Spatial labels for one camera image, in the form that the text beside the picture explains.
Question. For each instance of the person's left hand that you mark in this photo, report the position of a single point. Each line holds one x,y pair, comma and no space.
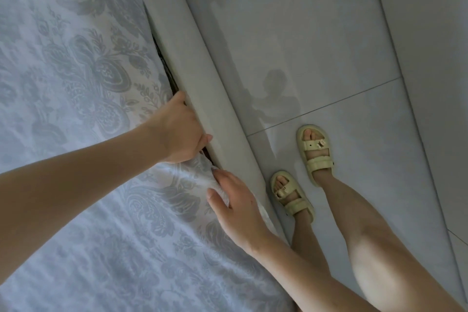
179,132

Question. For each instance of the person's right hand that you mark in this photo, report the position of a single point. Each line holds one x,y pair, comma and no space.
241,216

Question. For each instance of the cream bed frame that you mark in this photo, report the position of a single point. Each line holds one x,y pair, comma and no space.
204,85

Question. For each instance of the white floral bed sheet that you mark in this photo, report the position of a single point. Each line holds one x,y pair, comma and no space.
73,85

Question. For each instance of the person's right forearm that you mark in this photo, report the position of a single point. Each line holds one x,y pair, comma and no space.
310,282

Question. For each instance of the person's left forearm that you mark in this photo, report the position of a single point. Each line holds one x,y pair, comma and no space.
73,191

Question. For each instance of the person's left beige sandal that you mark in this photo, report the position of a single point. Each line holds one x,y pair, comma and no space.
298,207

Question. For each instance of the person's beige sandal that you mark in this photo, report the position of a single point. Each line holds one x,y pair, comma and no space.
298,207
320,163

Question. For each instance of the person's left leg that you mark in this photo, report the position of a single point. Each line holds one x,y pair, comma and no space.
310,246

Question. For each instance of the person's leg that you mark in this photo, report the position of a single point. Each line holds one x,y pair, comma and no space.
376,249
310,246

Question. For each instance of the person's right beige sandal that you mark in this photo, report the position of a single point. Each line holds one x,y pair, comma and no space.
320,163

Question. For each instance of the person's right leg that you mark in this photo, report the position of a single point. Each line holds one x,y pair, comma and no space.
376,249

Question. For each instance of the grey wardrobe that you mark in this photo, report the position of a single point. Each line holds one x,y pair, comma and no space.
431,66

